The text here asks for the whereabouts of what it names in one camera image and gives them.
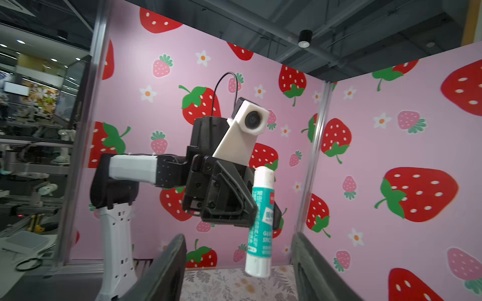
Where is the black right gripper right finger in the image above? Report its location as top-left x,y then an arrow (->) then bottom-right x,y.
291,232 -> 362,301

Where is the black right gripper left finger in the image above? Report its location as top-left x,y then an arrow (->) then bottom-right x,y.
120,234 -> 187,301

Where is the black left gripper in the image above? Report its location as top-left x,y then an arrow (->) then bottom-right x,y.
182,117 -> 282,231

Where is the green white glue stick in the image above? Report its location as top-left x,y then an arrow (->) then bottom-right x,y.
245,166 -> 274,278

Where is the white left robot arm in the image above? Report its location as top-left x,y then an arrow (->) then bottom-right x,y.
90,111 -> 282,300

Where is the aluminium frame post right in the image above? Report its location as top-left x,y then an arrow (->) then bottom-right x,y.
294,82 -> 333,234

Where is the aluminium frame post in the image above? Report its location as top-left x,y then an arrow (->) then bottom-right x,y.
51,1 -> 112,271
294,82 -> 333,234

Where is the black left camera cable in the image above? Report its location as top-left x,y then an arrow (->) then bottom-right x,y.
210,71 -> 240,117

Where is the aluminium frame post left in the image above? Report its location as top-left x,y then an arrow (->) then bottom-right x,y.
51,1 -> 112,271

